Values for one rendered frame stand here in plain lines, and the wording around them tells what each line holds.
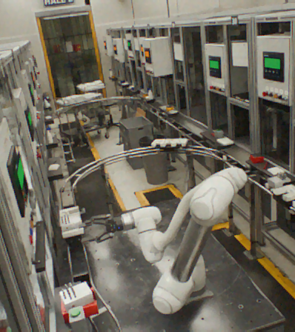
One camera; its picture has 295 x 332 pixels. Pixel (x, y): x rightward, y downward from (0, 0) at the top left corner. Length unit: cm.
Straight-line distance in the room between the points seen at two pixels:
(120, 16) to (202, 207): 899
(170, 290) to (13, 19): 882
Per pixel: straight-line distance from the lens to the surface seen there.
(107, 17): 1018
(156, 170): 502
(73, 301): 177
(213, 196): 149
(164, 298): 188
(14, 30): 1004
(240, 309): 211
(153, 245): 196
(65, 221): 257
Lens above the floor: 212
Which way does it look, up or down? 21 degrees down
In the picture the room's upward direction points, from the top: 8 degrees counter-clockwise
